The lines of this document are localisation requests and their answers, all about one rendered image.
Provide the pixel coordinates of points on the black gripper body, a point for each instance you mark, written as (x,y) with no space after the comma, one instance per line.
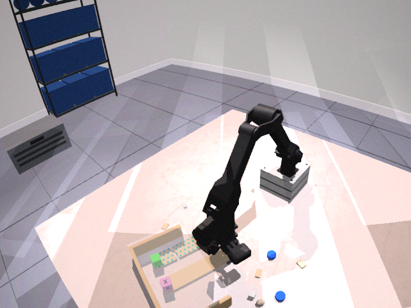
(237,253)

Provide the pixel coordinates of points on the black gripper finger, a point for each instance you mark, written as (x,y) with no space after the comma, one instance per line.
(224,249)

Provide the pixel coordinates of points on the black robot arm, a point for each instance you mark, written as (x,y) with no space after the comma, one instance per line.
(226,191)

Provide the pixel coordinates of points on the white strip with cyan polka dots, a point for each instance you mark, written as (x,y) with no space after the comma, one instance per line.
(194,241)

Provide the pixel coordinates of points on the blue round disc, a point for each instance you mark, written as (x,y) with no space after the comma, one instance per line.
(279,296)
(271,255)

